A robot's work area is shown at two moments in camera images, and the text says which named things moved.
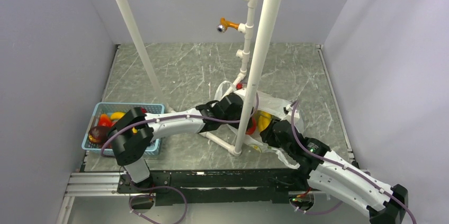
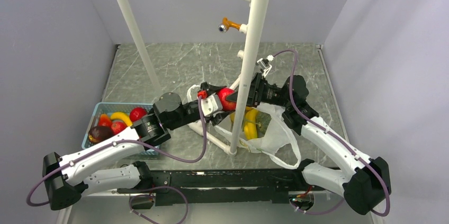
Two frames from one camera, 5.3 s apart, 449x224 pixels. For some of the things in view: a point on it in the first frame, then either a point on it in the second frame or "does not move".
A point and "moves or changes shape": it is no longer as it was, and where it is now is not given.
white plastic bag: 244,116 moves or changes shape
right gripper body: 271,140 → 265,93
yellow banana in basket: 117,115 does not move
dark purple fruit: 98,134 does not move
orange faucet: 225,24 does not move
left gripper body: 237,116 → 190,114
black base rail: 217,186 does not move
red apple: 251,126 moves or changes shape
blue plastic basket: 109,108 does not move
